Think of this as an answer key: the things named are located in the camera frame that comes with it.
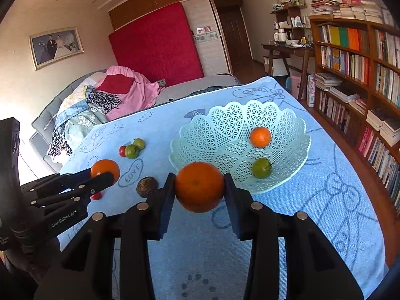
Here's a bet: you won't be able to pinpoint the large orange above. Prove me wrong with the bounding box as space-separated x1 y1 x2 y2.
174 161 226 213

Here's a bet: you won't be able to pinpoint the black and white patterned cloth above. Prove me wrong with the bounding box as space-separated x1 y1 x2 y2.
47 128 73 165
86 90 121 115

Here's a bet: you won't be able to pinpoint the wooden desk hutch shelf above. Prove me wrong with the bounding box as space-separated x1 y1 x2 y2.
270 4 312 46

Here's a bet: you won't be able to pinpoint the dark wooden door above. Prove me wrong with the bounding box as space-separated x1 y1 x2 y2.
212 0 252 76

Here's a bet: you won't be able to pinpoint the framed wedding photo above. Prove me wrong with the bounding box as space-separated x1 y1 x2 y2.
29 26 84 71

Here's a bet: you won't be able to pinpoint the rows of upright books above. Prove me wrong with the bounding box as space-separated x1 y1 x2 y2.
314 24 400 213

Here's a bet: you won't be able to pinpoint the wardrobe door stickers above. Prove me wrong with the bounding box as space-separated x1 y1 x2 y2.
193 26 218 43

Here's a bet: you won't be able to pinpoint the floral quilt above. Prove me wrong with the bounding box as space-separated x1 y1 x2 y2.
54 84 110 151

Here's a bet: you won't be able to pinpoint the red quilted mattress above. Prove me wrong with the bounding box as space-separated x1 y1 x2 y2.
108 2 205 87

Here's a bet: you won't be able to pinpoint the pale green lattice plastic basket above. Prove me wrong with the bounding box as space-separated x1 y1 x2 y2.
169 99 312 194

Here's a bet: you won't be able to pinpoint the pink blanket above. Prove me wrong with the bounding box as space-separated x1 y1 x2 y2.
95 65 166 121

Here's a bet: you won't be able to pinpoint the wooden desk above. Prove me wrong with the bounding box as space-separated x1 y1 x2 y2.
261 43 315 101

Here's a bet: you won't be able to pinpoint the light blue printed towel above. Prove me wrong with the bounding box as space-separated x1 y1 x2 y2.
58 76 390 300

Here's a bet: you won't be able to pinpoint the white and wood wardrobe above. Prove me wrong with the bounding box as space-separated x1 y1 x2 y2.
108 0 233 79

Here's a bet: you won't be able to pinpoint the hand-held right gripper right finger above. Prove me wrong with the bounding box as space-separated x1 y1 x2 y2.
223 172 365 300

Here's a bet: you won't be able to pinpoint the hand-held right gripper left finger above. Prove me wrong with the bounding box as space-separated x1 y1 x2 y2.
33 172 177 300

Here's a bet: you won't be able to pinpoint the curved wooden bookshelf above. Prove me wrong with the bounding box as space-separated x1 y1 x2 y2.
308 14 400 218

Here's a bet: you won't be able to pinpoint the wrinkled brown passion fruit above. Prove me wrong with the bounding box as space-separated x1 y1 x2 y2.
136 177 159 198

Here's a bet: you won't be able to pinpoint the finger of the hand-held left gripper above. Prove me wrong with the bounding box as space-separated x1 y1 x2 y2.
20 170 94 195
29 171 115 217

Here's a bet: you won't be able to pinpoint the white storage box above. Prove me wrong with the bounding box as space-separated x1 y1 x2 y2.
264 55 291 77

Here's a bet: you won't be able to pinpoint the green plum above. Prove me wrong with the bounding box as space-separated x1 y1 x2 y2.
252 158 273 180
124 144 140 159

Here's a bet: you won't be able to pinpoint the white printed bag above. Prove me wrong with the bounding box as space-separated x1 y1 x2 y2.
306 73 316 109

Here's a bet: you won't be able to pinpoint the pink plastic bin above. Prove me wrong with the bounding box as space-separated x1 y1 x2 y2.
285 72 302 99

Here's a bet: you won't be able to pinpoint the grey bed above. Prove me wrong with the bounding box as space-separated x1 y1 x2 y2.
29 69 241 173

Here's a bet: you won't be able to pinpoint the stacks of flat books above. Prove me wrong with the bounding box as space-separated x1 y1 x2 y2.
309 0 395 26

